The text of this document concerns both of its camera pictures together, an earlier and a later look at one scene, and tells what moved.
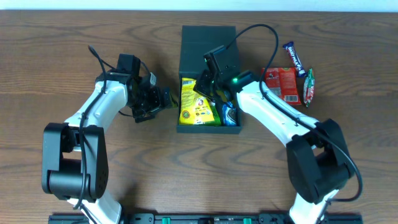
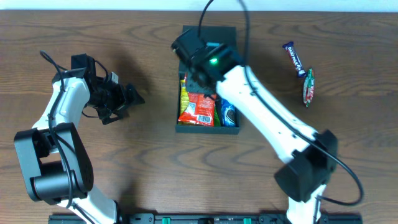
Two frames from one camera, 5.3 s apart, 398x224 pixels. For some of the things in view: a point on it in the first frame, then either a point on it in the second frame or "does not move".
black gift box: [196, 41] does not move
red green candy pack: [309, 87] does not move
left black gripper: [158, 99] -> [123, 98]
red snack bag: [283, 81] -> [200, 110]
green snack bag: [217, 121] does not move
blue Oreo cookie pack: [229, 114] does not move
